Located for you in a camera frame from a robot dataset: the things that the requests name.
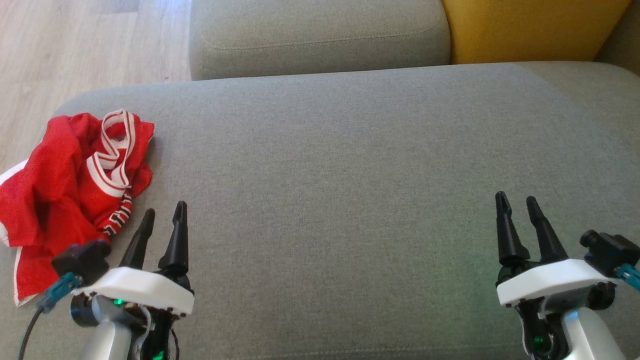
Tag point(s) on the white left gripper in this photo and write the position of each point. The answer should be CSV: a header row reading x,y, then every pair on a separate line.
x,y
145,290

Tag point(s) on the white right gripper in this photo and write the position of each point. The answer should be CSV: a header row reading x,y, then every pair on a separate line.
x,y
545,280

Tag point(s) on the red basketball jersey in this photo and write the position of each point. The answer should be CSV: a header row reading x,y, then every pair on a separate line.
x,y
100,150

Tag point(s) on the grey sofa seat cushion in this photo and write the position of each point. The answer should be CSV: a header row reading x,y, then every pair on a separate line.
x,y
350,200

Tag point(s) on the yellow pillow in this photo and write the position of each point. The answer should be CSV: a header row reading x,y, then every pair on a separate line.
x,y
530,30

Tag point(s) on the grey sofa corner cushion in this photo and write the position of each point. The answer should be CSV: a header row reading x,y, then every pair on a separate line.
x,y
625,47

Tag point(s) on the grey sofa back cushion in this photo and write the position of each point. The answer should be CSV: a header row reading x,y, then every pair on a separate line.
x,y
320,35

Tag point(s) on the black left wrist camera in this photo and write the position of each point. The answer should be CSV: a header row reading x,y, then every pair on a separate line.
x,y
82,260

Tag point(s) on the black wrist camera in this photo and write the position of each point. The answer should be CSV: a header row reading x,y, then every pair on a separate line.
x,y
610,250
82,260

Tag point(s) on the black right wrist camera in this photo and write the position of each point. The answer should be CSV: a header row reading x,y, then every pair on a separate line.
x,y
610,250

